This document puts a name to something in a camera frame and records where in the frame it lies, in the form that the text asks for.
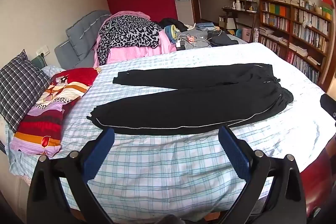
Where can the small yellow blue fan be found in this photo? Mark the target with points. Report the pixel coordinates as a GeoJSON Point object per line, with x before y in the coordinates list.
{"type": "Point", "coordinates": [171, 33]}

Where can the leopard print cloth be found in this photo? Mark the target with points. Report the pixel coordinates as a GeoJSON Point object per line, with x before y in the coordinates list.
{"type": "Point", "coordinates": [126, 32]}

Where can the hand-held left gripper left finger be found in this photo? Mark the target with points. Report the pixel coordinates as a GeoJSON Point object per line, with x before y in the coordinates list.
{"type": "Point", "coordinates": [99, 153]}

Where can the white wall socket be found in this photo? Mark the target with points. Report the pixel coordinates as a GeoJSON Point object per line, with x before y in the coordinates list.
{"type": "Point", "coordinates": [42, 50]}

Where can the wooden bookshelf with books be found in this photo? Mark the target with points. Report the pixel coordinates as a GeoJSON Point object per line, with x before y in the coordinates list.
{"type": "Point", "coordinates": [294, 29]}

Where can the bed with plaid sheet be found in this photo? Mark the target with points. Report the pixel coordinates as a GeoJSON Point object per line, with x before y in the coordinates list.
{"type": "Point", "coordinates": [157, 174]}

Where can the dark plaid pillow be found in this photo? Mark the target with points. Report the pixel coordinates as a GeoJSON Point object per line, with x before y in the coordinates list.
{"type": "Point", "coordinates": [21, 87]}

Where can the pink bin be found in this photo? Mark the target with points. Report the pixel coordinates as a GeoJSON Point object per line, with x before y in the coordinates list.
{"type": "Point", "coordinates": [246, 34]}

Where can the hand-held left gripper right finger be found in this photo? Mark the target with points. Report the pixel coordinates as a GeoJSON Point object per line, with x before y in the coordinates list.
{"type": "Point", "coordinates": [235, 153]}

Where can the green striped pillow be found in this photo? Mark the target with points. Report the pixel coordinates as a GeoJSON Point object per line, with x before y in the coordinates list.
{"type": "Point", "coordinates": [39, 61]}

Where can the black pants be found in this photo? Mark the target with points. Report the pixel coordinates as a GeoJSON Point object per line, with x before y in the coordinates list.
{"type": "Point", "coordinates": [183, 108]}

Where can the wooden desk shelf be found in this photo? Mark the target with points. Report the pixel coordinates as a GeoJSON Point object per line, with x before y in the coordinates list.
{"type": "Point", "coordinates": [237, 14]}

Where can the pink blanket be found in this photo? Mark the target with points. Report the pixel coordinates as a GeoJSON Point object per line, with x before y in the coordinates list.
{"type": "Point", "coordinates": [131, 54]}

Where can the colourful floral quilt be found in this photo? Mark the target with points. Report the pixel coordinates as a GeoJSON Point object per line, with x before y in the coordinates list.
{"type": "Point", "coordinates": [44, 119]}

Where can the blue folded clothes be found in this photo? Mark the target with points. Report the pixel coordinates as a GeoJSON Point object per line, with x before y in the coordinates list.
{"type": "Point", "coordinates": [207, 26]}

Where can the dark folded clothes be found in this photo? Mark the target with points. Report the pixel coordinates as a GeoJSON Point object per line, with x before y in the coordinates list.
{"type": "Point", "coordinates": [223, 39]}

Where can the black clothes pile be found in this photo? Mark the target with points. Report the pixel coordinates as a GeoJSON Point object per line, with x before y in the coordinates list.
{"type": "Point", "coordinates": [173, 23]}

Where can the grey padded headboard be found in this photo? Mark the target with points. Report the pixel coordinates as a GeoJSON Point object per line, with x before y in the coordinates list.
{"type": "Point", "coordinates": [81, 35]}

